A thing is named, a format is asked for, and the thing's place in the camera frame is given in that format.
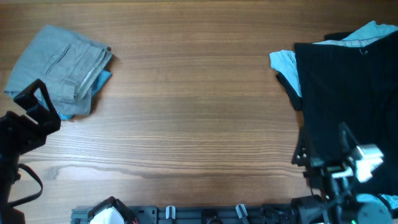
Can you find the grey shorts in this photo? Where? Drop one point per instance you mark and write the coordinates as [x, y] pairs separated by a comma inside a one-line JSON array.
[[67, 62]]

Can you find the folded blue denim shorts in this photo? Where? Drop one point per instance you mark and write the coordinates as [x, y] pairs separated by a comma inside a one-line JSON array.
[[99, 82]]

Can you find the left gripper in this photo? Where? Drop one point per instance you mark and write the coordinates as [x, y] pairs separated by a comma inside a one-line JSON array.
[[33, 137]]

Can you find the light blue garment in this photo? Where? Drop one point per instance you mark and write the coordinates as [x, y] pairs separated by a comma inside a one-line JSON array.
[[286, 68]]

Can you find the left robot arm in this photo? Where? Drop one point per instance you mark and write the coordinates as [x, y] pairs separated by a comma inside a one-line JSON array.
[[9, 175]]

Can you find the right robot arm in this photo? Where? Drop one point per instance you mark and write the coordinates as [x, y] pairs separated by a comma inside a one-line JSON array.
[[339, 205]]

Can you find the black garment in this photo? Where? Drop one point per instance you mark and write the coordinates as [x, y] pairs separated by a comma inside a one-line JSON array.
[[347, 93]]

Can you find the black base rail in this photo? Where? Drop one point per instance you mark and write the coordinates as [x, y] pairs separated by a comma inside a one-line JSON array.
[[273, 213]]

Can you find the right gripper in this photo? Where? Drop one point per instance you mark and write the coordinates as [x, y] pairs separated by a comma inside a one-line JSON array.
[[324, 167]]

